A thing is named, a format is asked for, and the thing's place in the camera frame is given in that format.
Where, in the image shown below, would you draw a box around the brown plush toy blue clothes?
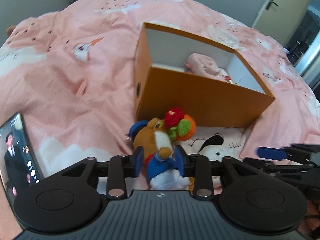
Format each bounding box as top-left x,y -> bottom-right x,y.
126,117 -> 196,190

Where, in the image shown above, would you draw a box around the black smartphone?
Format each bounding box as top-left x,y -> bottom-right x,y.
0,112 -> 45,207

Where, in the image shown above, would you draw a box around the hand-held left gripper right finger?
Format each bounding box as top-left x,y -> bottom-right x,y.
175,146 -> 253,198

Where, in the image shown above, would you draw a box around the cream door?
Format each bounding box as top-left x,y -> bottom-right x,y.
251,0 -> 317,48

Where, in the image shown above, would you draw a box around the orange cardboard box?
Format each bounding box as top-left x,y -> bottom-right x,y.
134,22 -> 276,128

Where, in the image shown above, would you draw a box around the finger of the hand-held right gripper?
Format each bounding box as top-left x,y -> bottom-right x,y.
244,157 -> 320,174
257,144 -> 320,161

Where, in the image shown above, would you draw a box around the pink cloth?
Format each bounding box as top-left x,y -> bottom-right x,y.
185,53 -> 228,80

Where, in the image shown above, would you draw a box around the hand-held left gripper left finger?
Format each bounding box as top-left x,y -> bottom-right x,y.
61,146 -> 144,199

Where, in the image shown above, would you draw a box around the pink printed blanket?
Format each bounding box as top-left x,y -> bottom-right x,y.
0,0 -> 320,205

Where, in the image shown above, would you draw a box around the knitted orange flower toy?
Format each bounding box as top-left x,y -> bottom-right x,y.
164,107 -> 197,142

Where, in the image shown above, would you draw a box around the white cat plush cushion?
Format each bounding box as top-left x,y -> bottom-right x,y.
180,126 -> 248,188

